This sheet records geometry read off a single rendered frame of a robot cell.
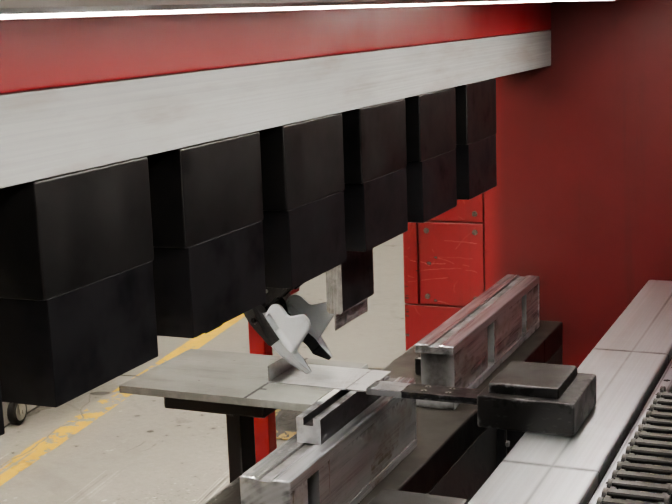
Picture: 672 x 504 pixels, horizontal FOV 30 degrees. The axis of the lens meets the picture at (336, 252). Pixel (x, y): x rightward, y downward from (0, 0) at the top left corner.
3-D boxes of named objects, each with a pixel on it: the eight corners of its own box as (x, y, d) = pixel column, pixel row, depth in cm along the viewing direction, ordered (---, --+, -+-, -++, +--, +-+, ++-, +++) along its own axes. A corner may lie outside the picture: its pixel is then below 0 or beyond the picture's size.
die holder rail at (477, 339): (507, 324, 229) (507, 274, 227) (539, 327, 227) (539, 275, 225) (415, 406, 184) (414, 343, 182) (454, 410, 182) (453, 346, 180)
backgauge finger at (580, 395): (389, 385, 157) (388, 347, 156) (596, 404, 147) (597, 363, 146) (352, 415, 146) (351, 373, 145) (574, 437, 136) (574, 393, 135)
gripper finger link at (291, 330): (322, 352, 149) (284, 289, 152) (289, 380, 152) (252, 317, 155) (336, 351, 152) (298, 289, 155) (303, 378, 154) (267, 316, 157)
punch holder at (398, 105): (346, 227, 161) (342, 98, 158) (409, 230, 157) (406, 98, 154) (297, 249, 147) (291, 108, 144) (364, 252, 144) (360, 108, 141)
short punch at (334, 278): (359, 310, 157) (357, 235, 155) (374, 311, 156) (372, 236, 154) (327, 330, 148) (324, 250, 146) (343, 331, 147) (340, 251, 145)
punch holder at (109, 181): (75, 347, 107) (60, 154, 104) (161, 355, 103) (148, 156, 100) (-42, 399, 93) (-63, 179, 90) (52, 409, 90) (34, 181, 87)
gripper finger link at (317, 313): (355, 338, 157) (303, 286, 156) (323, 364, 160) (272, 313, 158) (360, 327, 160) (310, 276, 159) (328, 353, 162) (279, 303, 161)
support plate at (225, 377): (190, 355, 173) (190, 348, 172) (368, 370, 162) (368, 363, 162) (119, 393, 156) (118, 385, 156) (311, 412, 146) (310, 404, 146)
